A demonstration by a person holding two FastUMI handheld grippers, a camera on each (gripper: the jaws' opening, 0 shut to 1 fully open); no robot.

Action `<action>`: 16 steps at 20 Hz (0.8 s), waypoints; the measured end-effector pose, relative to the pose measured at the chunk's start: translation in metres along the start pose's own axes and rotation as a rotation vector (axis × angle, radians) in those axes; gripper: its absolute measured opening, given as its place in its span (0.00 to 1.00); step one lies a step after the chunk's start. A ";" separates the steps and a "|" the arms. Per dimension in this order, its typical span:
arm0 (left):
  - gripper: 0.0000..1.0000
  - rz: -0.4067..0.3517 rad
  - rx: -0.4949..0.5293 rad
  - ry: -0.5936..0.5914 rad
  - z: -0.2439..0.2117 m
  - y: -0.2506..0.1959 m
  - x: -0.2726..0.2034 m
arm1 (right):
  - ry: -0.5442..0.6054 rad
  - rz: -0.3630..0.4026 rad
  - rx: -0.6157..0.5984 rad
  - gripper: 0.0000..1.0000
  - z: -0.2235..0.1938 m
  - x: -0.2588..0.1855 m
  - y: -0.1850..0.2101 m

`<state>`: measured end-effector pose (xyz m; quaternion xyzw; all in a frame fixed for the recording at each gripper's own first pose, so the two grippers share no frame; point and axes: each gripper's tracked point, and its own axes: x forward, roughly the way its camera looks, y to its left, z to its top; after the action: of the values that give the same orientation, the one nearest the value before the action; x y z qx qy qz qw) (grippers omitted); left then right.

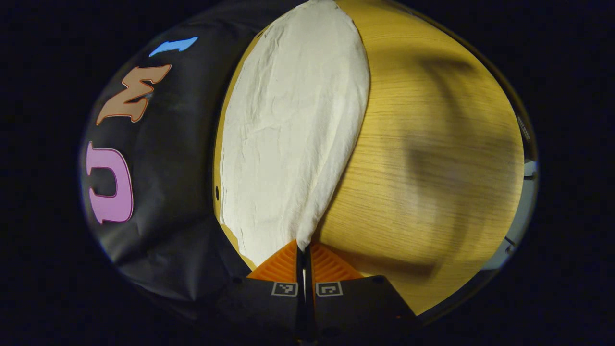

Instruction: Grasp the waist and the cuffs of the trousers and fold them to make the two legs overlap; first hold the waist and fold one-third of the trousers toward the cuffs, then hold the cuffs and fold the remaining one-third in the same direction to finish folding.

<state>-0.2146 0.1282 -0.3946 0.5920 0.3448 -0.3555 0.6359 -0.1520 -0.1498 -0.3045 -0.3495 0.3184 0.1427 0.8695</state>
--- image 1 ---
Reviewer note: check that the white jeans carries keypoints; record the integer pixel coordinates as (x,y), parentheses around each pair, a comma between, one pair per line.
(293,129)

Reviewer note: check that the black backdrop cloth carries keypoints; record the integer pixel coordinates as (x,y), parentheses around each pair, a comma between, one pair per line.
(173,158)

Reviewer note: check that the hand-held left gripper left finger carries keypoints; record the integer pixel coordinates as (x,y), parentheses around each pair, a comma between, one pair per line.
(269,302)

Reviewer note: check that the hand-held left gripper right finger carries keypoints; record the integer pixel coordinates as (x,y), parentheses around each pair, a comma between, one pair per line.
(355,302)

